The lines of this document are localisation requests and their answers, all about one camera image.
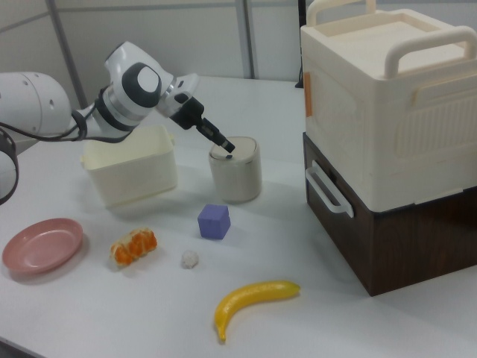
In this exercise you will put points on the black camera stand pole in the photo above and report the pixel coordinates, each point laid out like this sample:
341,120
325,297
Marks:
301,41

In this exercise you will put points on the cream plastic storage bin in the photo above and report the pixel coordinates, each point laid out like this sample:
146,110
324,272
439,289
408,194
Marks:
130,179

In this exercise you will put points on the purple foam cube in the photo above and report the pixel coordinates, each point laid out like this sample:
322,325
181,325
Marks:
213,223

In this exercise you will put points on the yellow toy banana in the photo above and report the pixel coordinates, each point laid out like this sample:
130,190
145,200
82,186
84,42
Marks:
246,296

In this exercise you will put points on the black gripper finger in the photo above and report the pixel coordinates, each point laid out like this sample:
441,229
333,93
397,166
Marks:
213,140
218,133

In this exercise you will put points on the pink plastic plate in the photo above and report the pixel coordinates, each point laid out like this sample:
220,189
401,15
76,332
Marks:
43,248

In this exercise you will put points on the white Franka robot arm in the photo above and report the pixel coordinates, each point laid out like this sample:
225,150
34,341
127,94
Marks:
37,100

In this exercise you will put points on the crumpled white paper ball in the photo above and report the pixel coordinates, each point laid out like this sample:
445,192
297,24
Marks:
189,259

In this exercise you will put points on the cream push-lid trash can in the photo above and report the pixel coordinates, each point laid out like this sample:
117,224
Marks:
234,182

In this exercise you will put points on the dark brown drawer box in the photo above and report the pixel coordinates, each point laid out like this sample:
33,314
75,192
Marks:
410,246

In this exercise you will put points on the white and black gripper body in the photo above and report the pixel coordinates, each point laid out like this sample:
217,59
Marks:
182,100

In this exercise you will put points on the orange toy bread piece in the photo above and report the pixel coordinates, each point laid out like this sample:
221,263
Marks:
134,248

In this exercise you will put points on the orange tape strip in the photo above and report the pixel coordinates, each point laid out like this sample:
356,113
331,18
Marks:
308,95

